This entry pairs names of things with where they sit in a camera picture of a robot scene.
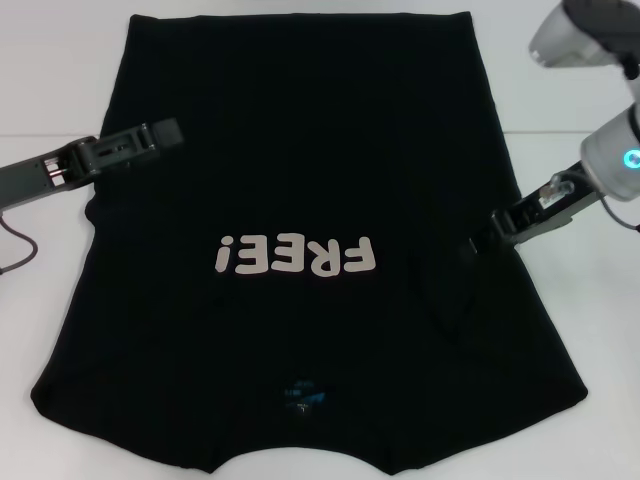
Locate dark left wrist cable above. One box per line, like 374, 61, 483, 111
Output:
0, 209, 39, 275

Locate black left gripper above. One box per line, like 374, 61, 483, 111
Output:
0, 116, 186, 214

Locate black t-shirt with FREE! print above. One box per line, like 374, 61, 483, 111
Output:
29, 13, 589, 461

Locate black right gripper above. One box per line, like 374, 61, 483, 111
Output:
466, 159, 602, 257

